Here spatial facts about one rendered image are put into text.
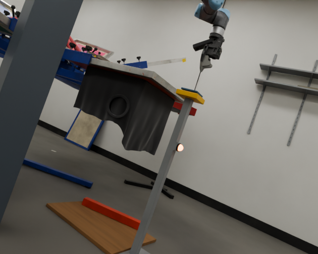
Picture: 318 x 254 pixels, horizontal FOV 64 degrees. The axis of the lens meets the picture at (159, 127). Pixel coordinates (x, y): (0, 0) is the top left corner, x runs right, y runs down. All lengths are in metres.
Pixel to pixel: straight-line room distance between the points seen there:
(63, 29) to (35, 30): 0.12
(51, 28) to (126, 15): 3.90
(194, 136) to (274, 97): 1.17
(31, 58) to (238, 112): 2.83
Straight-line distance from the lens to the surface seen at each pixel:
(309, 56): 3.74
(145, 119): 1.60
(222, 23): 1.54
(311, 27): 3.91
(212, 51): 1.48
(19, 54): 1.23
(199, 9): 1.52
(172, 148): 1.40
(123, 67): 1.52
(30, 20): 1.25
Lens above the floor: 0.69
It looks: 1 degrees up
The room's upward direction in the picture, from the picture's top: 20 degrees clockwise
